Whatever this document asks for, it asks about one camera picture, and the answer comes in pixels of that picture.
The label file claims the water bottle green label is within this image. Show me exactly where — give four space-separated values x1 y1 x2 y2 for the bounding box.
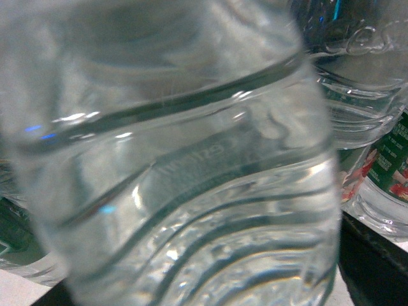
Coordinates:
1 1 341 305

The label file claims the water bottle at left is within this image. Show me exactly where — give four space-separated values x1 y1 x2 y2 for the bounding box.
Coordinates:
1 157 64 287

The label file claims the water bottle at right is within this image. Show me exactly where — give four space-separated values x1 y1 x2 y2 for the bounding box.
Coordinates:
288 1 407 240

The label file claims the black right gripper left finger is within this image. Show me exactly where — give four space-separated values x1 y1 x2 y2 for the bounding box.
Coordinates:
31 282 75 306

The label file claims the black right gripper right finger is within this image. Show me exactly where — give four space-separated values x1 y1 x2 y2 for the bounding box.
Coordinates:
339 212 407 305

